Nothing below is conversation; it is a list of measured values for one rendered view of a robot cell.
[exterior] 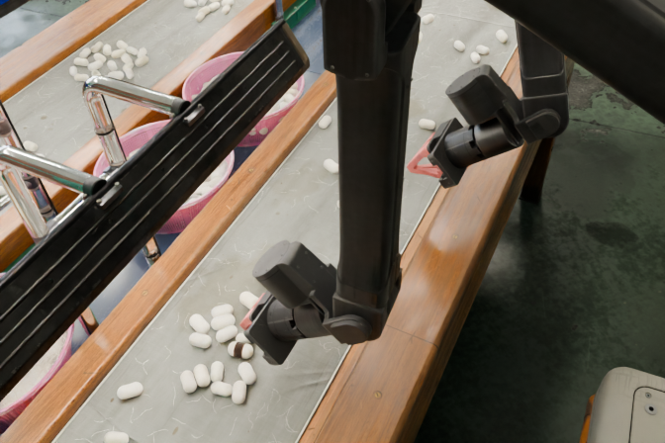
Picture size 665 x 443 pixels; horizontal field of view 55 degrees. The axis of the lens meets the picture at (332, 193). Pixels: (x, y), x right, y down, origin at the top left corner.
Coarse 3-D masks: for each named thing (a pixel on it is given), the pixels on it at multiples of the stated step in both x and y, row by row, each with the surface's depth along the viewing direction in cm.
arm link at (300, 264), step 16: (272, 256) 73; (288, 256) 71; (304, 256) 72; (256, 272) 73; (272, 272) 71; (288, 272) 71; (304, 272) 71; (320, 272) 72; (272, 288) 72; (288, 288) 72; (304, 288) 72; (320, 288) 72; (288, 304) 73; (320, 304) 71; (336, 320) 69; (352, 320) 68; (336, 336) 71; (352, 336) 69; (368, 336) 69
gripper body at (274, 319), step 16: (272, 304) 81; (256, 320) 80; (272, 320) 80; (288, 320) 77; (256, 336) 79; (272, 336) 81; (288, 336) 79; (304, 336) 78; (272, 352) 80; (288, 352) 82
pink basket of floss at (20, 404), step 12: (0, 276) 103; (72, 324) 96; (60, 360) 92; (48, 372) 90; (24, 396) 88; (36, 396) 91; (12, 408) 87; (24, 408) 90; (0, 420) 89; (12, 420) 91; (0, 432) 93
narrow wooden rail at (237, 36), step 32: (256, 0) 167; (288, 0) 173; (224, 32) 156; (256, 32) 163; (192, 64) 146; (128, 128) 130; (96, 160) 124; (64, 192) 119; (0, 224) 112; (0, 256) 110
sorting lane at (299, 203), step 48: (432, 0) 167; (480, 0) 166; (432, 48) 151; (432, 96) 137; (336, 144) 127; (288, 192) 118; (336, 192) 118; (432, 192) 116; (240, 240) 110; (288, 240) 110; (336, 240) 109; (192, 288) 103; (240, 288) 103; (144, 336) 97; (144, 384) 91; (288, 384) 90; (96, 432) 86; (144, 432) 86; (192, 432) 86; (240, 432) 86; (288, 432) 85
